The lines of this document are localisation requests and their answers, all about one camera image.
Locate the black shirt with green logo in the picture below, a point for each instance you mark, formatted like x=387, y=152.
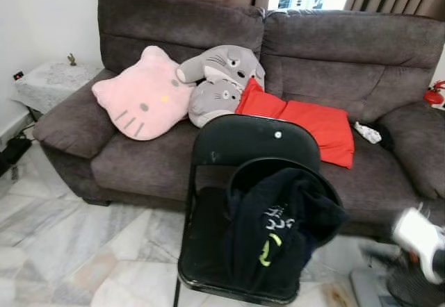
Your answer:
x=292, y=210

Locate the red fire extinguisher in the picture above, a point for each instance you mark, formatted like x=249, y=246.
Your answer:
x=434, y=95

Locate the white crumpled cloth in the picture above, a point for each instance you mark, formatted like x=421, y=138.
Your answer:
x=368, y=133

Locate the red cushion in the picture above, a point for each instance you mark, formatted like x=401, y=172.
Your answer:
x=313, y=130

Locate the dark brown fabric sofa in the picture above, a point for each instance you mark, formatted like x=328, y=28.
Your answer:
x=327, y=64

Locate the black plastic bucket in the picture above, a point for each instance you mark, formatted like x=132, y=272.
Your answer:
x=264, y=167

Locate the black folding chair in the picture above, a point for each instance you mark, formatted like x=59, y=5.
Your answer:
x=250, y=137

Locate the grey plush toy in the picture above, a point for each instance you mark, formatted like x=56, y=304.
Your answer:
x=222, y=78

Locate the pink cat face cushion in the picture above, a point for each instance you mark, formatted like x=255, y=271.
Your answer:
x=142, y=92

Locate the small brass figurine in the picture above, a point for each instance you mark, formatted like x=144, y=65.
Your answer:
x=71, y=60

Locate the lace covered side table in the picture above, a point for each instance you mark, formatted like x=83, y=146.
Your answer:
x=52, y=85

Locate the black power adapter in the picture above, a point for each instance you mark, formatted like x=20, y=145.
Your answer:
x=14, y=153

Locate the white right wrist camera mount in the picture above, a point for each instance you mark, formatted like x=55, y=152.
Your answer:
x=417, y=237

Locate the small black red switch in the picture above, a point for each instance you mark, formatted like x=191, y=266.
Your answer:
x=18, y=76

